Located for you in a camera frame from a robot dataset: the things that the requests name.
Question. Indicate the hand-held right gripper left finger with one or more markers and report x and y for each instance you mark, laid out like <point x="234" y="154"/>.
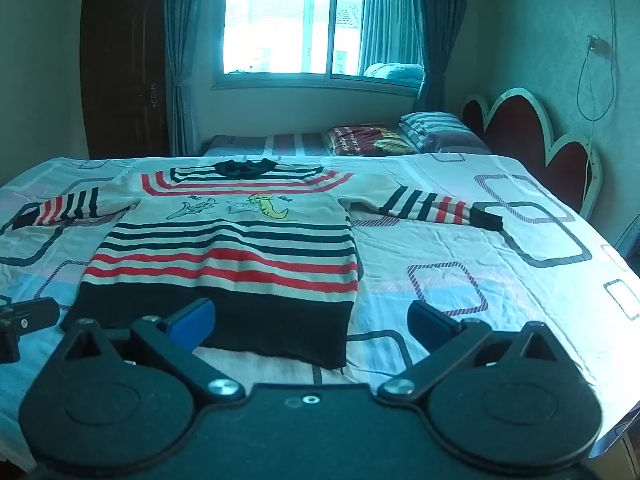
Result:
<point x="192" y="322"/>

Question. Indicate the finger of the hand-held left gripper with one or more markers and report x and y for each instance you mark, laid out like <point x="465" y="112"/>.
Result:
<point x="35" y="314"/>

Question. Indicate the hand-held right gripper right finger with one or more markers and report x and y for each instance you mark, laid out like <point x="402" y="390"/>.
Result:
<point x="429" y="321"/>

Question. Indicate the striped dinosaur sweater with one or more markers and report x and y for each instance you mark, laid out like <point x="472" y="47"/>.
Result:
<point x="225" y="260"/>

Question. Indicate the striped pillow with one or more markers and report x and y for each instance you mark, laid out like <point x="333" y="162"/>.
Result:
<point x="440" y="130"/>

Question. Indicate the red printed pillow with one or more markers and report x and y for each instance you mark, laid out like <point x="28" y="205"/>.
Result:
<point x="365" y="140"/>

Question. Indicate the striped folded blanket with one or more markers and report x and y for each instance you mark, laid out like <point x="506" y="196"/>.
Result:
<point x="270" y="144"/>

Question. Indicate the red scalloped headboard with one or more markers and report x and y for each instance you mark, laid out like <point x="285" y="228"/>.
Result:
<point x="520" y="130"/>

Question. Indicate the dark bedside object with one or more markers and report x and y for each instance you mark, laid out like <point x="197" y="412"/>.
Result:
<point x="629" y="250"/>

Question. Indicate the blue bundle on windowsill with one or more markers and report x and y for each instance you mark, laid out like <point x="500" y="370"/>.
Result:
<point x="392" y="71"/>

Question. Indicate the blue curtain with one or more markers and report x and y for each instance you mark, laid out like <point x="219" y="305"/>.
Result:
<point x="182" y="60"/>
<point x="440" y="35"/>

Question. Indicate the dark wooden door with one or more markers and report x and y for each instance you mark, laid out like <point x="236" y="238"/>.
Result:
<point x="125" y="60"/>

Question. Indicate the window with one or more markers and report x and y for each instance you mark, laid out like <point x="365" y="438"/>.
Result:
<point x="280" y="30"/>

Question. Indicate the wall plug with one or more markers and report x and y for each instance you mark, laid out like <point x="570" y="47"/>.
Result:
<point x="596" y="42"/>

